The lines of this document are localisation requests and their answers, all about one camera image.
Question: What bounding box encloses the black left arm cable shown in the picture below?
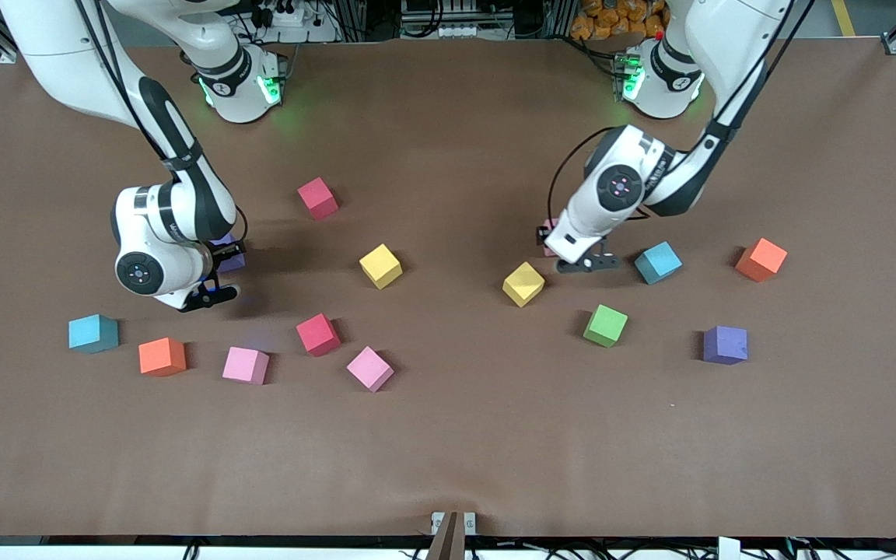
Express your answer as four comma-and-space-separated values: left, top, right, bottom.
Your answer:
546, 0, 816, 230

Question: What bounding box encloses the purple foam cube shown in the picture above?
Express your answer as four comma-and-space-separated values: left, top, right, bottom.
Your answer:
213, 233, 247, 274
702, 325, 749, 366

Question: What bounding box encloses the brown table cover sheet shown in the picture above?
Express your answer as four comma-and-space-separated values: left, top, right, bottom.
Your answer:
0, 37, 896, 539

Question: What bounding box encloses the orange foam cube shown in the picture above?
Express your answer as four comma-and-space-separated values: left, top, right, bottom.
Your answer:
734, 237, 789, 283
138, 337, 187, 378

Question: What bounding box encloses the light blue foam cube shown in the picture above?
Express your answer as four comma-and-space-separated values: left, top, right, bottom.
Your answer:
634, 241, 684, 285
68, 313, 120, 355

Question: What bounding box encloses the metal clamp bracket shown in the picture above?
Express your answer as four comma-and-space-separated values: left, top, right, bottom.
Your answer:
430, 511, 478, 537

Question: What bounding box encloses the red foam cube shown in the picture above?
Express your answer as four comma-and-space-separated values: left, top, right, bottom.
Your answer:
297, 177, 340, 221
296, 313, 342, 358

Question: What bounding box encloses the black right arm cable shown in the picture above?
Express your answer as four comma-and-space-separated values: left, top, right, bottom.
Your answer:
73, 0, 251, 254

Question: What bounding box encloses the green foam cube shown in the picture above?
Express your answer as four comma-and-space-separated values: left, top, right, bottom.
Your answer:
583, 303, 628, 348

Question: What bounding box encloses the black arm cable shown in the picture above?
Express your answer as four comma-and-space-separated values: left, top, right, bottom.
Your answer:
73, 0, 251, 254
546, 0, 816, 230

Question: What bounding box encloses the yellow foam cube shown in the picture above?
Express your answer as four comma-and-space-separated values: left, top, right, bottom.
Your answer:
359, 243, 404, 290
502, 261, 546, 308

